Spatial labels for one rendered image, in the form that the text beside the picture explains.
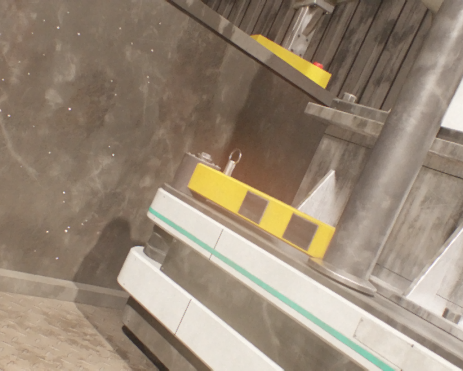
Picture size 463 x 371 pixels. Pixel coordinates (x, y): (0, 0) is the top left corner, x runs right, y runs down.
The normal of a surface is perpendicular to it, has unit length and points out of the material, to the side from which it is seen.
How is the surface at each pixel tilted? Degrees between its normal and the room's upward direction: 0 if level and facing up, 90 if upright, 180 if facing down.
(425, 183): 90
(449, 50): 90
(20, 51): 90
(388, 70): 90
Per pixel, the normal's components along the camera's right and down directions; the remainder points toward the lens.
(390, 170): -0.18, -0.06
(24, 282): 0.63, 0.30
